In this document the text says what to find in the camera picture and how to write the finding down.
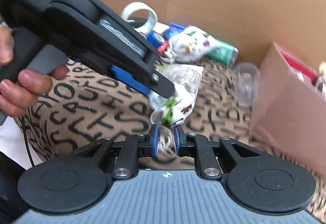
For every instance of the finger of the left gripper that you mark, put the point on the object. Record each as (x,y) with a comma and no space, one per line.
(128,80)

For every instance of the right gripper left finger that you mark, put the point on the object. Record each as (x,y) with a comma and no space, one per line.
(128,152)

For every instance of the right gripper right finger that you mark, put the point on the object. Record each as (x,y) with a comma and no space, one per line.
(203,151)

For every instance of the small christmas drawstring pouch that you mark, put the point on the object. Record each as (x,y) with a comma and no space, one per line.
(168,113)

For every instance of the christmas tree fabric pouch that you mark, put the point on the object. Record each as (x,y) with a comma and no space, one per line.
(190,45)

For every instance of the person's left hand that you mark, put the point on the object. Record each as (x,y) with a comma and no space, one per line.
(15,99)

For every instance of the red tape roll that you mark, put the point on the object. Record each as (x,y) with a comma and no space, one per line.
(162,48)

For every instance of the blue tape roll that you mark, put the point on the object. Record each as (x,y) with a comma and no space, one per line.
(155,39)

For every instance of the clear packing tape roll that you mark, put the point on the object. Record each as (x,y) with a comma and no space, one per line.
(140,10)

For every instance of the blue floss box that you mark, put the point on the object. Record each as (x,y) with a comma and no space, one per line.
(173,30)

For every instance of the clear plastic cup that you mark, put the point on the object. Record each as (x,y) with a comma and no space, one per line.
(246,79)

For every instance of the green soda can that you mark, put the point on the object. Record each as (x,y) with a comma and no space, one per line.
(225,54)

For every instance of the brown cardboard storage box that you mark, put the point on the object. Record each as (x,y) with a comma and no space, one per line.
(289,114)

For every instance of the red gift box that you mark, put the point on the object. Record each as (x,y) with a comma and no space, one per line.
(297,66)

